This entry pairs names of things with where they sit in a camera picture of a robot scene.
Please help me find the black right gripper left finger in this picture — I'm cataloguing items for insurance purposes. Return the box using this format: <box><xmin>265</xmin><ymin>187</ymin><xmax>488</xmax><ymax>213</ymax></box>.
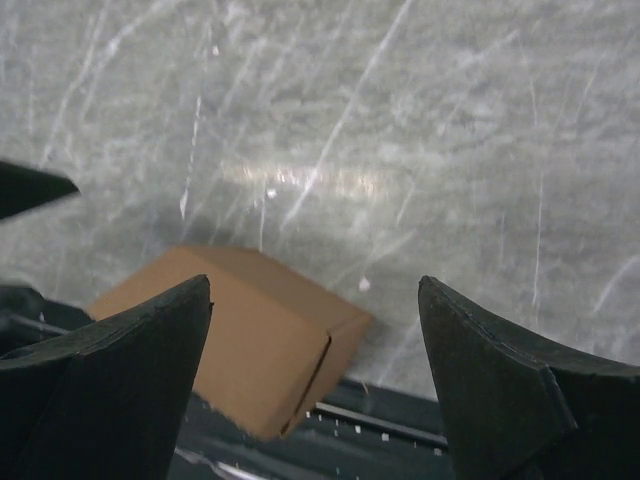
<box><xmin>1</xmin><ymin>275</ymin><xmax>212</xmax><ymax>479</ymax></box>

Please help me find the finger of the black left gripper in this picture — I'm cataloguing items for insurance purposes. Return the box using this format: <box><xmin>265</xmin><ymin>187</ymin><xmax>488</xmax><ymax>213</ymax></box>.
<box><xmin>1</xmin><ymin>159</ymin><xmax>80</xmax><ymax>219</ymax></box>

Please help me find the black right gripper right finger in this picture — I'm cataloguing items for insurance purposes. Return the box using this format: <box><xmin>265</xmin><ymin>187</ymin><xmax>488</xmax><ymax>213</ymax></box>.
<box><xmin>418</xmin><ymin>276</ymin><xmax>639</xmax><ymax>479</ymax></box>

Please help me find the brown cardboard box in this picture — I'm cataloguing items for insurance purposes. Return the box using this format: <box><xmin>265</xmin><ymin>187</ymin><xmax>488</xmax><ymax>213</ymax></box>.
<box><xmin>87</xmin><ymin>245</ymin><xmax>373</xmax><ymax>440</ymax></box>

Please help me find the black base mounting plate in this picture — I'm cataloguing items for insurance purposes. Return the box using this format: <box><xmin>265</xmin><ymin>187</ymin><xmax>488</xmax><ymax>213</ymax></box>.
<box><xmin>1</xmin><ymin>286</ymin><xmax>453</xmax><ymax>479</ymax></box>

